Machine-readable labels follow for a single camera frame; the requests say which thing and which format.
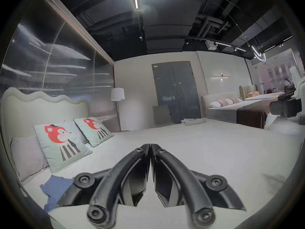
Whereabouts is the wall lamp bar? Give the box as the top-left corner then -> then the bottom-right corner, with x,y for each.
212,73 -> 231,81

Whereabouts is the folded white cloth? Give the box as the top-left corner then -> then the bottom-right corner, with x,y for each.
180,118 -> 207,126

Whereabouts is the blue garment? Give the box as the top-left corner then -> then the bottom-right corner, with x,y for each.
39,175 -> 75,213

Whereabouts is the padded wavy beige headboard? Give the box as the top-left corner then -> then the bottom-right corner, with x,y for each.
1,87 -> 92,183

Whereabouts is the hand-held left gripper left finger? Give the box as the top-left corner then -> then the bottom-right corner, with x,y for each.
56,143 -> 152,225

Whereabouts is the large fox print cushion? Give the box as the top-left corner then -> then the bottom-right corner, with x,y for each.
33,121 -> 93,173

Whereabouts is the small fox print cushion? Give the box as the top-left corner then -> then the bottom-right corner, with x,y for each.
73,117 -> 114,148

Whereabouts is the grey double door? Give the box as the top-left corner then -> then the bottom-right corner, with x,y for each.
152,61 -> 201,125

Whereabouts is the floor lamp with white shade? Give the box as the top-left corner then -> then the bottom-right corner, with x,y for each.
111,87 -> 125,131

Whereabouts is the grey pillow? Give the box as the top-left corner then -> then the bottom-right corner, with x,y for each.
10,135 -> 50,183

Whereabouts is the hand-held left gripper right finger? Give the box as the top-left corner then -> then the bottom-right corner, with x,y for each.
151,143 -> 247,226

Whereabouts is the bed with brown blanket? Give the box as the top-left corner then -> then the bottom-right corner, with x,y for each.
201,92 -> 272,129

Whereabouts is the bed with white sheet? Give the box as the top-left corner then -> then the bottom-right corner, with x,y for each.
21,117 -> 305,229

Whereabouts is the bed with ribbed headboard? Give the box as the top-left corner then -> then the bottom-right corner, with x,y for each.
239,85 -> 286,102

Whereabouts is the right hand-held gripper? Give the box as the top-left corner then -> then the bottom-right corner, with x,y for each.
269,66 -> 305,124

